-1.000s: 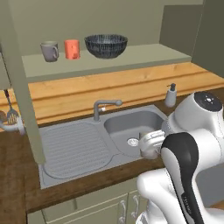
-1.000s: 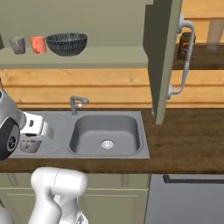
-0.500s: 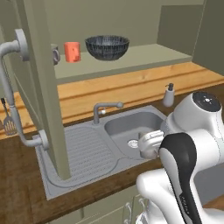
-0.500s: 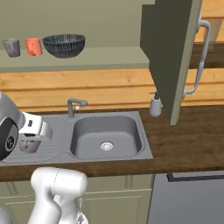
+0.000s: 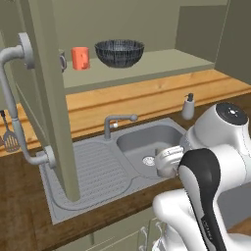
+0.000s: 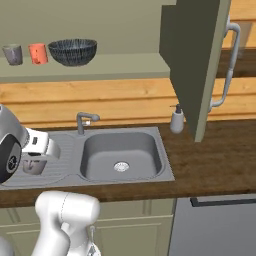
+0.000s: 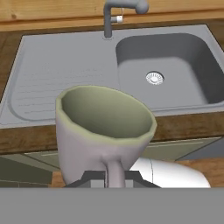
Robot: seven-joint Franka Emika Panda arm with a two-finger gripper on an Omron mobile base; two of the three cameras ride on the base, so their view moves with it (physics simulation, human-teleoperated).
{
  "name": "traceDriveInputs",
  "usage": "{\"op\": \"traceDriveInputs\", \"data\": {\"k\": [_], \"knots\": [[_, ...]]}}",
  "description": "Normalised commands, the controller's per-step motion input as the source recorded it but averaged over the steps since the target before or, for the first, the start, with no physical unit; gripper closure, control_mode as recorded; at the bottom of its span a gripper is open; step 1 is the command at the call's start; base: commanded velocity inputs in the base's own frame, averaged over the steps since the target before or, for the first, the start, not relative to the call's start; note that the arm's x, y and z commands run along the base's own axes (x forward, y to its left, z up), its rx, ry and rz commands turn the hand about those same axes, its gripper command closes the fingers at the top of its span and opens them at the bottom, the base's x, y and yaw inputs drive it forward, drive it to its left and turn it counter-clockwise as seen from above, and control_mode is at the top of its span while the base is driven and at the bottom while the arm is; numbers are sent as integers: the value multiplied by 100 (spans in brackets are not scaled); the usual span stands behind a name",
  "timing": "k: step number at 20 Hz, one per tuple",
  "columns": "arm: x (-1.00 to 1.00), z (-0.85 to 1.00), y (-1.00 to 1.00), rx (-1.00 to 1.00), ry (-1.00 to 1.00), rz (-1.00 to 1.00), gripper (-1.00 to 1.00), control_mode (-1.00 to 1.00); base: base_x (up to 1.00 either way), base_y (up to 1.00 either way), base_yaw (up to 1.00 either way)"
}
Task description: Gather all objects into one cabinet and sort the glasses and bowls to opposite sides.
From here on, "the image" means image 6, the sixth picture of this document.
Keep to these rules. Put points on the grey tap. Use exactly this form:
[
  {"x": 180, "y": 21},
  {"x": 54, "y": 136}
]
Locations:
[{"x": 81, "y": 121}]

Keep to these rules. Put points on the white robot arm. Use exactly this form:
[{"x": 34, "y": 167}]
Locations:
[{"x": 66, "y": 213}]

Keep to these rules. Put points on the grey steel sink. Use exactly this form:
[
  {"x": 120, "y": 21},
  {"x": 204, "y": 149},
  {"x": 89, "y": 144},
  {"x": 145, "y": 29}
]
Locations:
[{"x": 120, "y": 156}]

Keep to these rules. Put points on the grey dishwasher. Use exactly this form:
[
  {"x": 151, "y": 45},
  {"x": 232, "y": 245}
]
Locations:
[{"x": 213, "y": 233}]

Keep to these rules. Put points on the grey glass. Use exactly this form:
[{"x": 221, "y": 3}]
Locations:
[
  {"x": 35, "y": 167},
  {"x": 13, "y": 55}
]

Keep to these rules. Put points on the dark patterned bowl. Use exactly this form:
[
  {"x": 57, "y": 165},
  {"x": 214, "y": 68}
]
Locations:
[{"x": 73, "y": 53}]

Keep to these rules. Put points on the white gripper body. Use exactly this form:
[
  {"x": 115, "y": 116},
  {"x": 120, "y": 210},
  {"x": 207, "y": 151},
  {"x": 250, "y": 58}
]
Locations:
[{"x": 53, "y": 150}]

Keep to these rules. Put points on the olive base cabinet door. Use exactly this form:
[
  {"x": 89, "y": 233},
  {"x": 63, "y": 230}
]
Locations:
[
  {"x": 133, "y": 238},
  {"x": 20, "y": 236}
]

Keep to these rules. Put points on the grey soap dispenser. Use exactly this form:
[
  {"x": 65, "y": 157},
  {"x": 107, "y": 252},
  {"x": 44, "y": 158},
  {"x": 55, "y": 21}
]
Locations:
[{"x": 177, "y": 121}]

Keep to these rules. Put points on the olive wall cabinet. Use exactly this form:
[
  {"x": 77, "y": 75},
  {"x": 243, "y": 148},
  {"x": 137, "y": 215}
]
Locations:
[{"x": 126, "y": 66}]

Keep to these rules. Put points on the orange cup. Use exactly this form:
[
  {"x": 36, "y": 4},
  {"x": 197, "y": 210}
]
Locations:
[{"x": 38, "y": 54}]

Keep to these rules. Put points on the olive drawer front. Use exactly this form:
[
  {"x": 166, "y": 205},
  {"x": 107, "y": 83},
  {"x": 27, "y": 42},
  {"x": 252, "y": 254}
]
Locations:
[{"x": 133, "y": 207}]

